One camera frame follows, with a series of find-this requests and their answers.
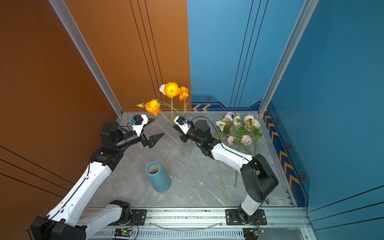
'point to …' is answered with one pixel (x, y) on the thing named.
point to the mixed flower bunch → (240, 131)
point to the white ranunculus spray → (220, 125)
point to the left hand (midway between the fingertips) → (158, 125)
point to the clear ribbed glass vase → (187, 147)
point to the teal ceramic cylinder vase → (158, 177)
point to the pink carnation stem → (246, 140)
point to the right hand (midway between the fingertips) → (174, 125)
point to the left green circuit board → (123, 232)
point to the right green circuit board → (252, 233)
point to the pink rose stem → (230, 140)
